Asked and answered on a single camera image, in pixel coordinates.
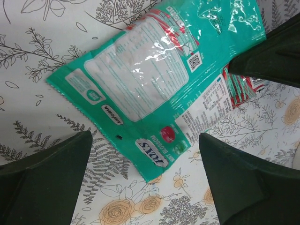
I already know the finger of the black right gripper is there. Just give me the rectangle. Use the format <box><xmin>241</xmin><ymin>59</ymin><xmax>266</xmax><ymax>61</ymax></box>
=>
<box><xmin>229</xmin><ymin>14</ymin><xmax>300</xmax><ymax>88</ymax></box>

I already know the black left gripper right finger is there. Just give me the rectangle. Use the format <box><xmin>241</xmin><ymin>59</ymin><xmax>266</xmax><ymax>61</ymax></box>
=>
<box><xmin>199</xmin><ymin>133</ymin><xmax>300</xmax><ymax>225</ymax></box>

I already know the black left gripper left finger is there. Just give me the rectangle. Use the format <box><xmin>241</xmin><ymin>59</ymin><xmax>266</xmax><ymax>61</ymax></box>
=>
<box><xmin>0</xmin><ymin>131</ymin><xmax>93</xmax><ymax>225</ymax></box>

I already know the teal Fox's bag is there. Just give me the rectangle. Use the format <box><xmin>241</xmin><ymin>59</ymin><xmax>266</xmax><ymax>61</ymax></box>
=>
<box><xmin>47</xmin><ymin>0</ymin><xmax>266</xmax><ymax>181</ymax></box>

